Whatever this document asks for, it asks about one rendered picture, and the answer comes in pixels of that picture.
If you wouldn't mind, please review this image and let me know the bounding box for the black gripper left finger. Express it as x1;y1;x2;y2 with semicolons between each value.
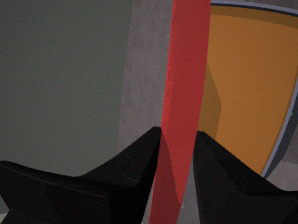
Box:
0;127;161;224

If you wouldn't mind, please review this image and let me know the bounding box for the red lid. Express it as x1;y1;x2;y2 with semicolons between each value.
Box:
149;0;212;224

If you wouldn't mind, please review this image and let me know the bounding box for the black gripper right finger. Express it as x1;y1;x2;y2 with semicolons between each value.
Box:
193;131;298;224

